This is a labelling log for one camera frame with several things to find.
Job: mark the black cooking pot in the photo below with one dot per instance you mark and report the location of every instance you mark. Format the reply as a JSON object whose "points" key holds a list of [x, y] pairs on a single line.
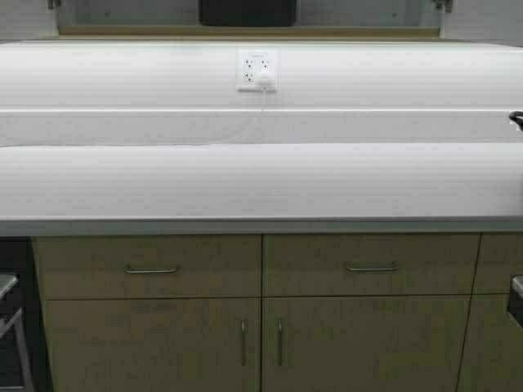
{"points": [[247, 13]]}

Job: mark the left lower cabinet door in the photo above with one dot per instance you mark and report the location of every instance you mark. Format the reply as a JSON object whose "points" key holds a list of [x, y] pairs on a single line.
{"points": [[153, 345]]}

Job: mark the cabinet door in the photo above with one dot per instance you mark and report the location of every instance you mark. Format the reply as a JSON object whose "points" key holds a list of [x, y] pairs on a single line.
{"points": [[153, 345], [365, 343]]}

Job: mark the right lower cabinet door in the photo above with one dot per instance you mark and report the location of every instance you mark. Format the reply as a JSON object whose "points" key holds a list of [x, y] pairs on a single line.
{"points": [[365, 343]]}

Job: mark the far right lower cabinet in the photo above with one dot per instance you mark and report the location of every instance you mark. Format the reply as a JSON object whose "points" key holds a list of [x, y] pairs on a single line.
{"points": [[492, 354]]}

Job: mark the left wooden drawer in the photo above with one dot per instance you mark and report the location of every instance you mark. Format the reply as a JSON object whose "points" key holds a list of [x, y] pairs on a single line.
{"points": [[149, 267]]}

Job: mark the wooden drawer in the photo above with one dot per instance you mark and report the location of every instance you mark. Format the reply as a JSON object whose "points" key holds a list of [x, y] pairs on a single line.
{"points": [[149, 267], [369, 264]]}

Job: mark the white power adapter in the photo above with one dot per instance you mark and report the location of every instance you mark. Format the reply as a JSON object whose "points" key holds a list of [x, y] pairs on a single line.
{"points": [[264, 81]]}

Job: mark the right wooden drawer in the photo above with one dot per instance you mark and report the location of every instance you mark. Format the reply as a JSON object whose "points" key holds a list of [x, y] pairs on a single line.
{"points": [[369, 264]]}

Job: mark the right drawer metal handle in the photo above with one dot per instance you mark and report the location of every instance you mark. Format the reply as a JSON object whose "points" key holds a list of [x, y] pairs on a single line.
{"points": [[371, 269]]}

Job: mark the drawer metal handle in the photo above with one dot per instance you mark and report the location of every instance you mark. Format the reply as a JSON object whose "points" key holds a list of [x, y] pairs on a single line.
{"points": [[371, 269], [153, 270]]}

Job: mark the left lower door handle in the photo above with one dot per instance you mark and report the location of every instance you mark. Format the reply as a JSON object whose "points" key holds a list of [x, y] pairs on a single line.
{"points": [[243, 341]]}

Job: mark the door handle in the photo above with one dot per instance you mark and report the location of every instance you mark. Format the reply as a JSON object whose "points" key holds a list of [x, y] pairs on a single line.
{"points": [[243, 341], [280, 342]]}

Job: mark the right lower door handle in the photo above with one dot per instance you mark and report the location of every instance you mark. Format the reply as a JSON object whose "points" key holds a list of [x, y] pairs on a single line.
{"points": [[280, 342]]}

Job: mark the white wall outlet plate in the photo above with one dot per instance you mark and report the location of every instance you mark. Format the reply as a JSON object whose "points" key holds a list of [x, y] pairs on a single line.
{"points": [[251, 62]]}

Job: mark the left drawer metal handle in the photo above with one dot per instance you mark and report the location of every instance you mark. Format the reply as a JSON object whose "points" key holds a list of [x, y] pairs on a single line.
{"points": [[153, 270]]}

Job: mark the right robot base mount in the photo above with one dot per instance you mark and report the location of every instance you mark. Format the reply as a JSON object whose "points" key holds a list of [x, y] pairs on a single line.
{"points": [[515, 299]]}

